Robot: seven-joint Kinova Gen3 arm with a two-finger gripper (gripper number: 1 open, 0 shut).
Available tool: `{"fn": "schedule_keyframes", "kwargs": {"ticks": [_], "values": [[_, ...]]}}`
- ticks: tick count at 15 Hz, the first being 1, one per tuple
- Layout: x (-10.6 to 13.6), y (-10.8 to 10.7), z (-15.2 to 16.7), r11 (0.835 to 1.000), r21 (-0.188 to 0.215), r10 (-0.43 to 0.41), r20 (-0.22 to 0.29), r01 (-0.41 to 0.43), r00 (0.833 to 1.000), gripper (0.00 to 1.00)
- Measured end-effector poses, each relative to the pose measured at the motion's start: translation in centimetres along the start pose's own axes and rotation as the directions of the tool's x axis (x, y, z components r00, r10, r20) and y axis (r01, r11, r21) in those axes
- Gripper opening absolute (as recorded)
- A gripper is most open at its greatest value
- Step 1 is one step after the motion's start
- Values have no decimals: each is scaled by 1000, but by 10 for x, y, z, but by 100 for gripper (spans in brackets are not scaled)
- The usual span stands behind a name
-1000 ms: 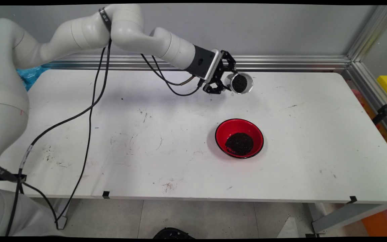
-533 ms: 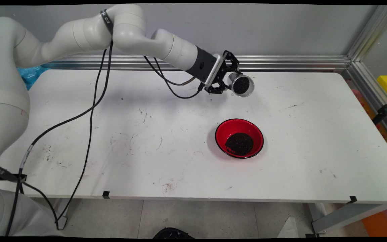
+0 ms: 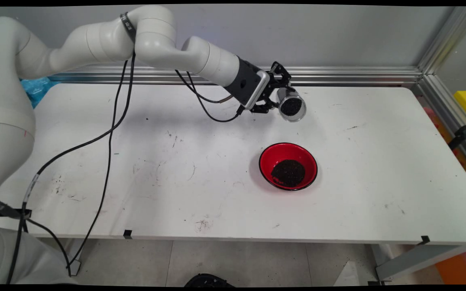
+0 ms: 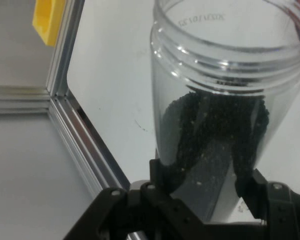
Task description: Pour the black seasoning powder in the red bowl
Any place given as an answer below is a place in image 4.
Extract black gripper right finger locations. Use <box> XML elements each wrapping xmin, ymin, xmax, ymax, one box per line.
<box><xmin>234</xmin><ymin>166</ymin><xmax>300</xmax><ymax>240</ymax></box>

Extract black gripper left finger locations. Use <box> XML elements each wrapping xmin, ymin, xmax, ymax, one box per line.
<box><xmin>63</xmin><ymin>158</ymin><xmax>207</xmax><ymax>240</ymax></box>

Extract black seeds pile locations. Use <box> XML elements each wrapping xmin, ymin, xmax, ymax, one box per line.
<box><xmin>163</xmin><ymin>91</ymin><xmax>269</xmax><ymax>201</ymax></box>

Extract clear plastic jar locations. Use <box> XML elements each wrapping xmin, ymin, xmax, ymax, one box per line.
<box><xmin>149</xmin><ymin>0</ymin><xmax>300</xmax><ymax>223</ymax></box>

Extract yellow plastic box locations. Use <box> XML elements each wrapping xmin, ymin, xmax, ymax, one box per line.
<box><xmin>32</xmin><ymin>0</ymin><xmax>65</xmax><ymax>47</ymax></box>

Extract long aluminium frame rail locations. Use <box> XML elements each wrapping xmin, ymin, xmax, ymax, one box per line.
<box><xmin>48</xmin><ymin>94</ymin><xmax>132</xmax><ymax>198</ymax></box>

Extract aluminium frame post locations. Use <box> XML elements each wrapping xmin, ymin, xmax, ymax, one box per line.
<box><xmin>0</xmin><ymin>84</ymin><xmax>52</xmax><ymax>116</ymax></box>

